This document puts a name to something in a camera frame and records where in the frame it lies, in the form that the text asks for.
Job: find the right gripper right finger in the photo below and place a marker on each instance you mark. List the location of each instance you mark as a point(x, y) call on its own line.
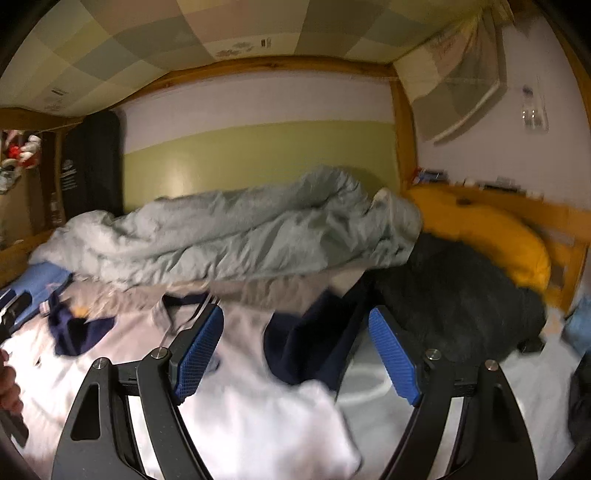
point(475, 405)

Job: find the white navy varsity jacket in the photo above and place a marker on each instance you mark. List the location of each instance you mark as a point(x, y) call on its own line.
point(244, 423)

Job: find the black fuzzy garment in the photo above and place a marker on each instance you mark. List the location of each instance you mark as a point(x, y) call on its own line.
point(451, 297)

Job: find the light green duvet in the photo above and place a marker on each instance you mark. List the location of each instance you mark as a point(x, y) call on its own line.
point(323, 220)

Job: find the left hand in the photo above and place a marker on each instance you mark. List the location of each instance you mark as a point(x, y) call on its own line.
point(10, 400)

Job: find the black hanging garment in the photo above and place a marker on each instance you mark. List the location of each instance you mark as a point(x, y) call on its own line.
point(91, 170)

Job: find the grey heart print bedsheet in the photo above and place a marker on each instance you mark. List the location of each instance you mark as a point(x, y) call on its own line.
point(374, 412)

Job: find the blue pillow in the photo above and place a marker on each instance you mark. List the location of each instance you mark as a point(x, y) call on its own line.
point(40, 280)

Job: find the checkered hanging cloth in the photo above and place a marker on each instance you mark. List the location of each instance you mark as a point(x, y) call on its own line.
point(452, 75)

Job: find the red white plush toy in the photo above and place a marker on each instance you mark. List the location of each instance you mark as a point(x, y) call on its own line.
point(19, 150)

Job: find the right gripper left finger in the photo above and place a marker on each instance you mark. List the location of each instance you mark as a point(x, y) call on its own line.
point(98, 440)

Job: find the yellow pillow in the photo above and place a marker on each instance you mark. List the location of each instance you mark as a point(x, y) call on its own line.
point(503, 238)

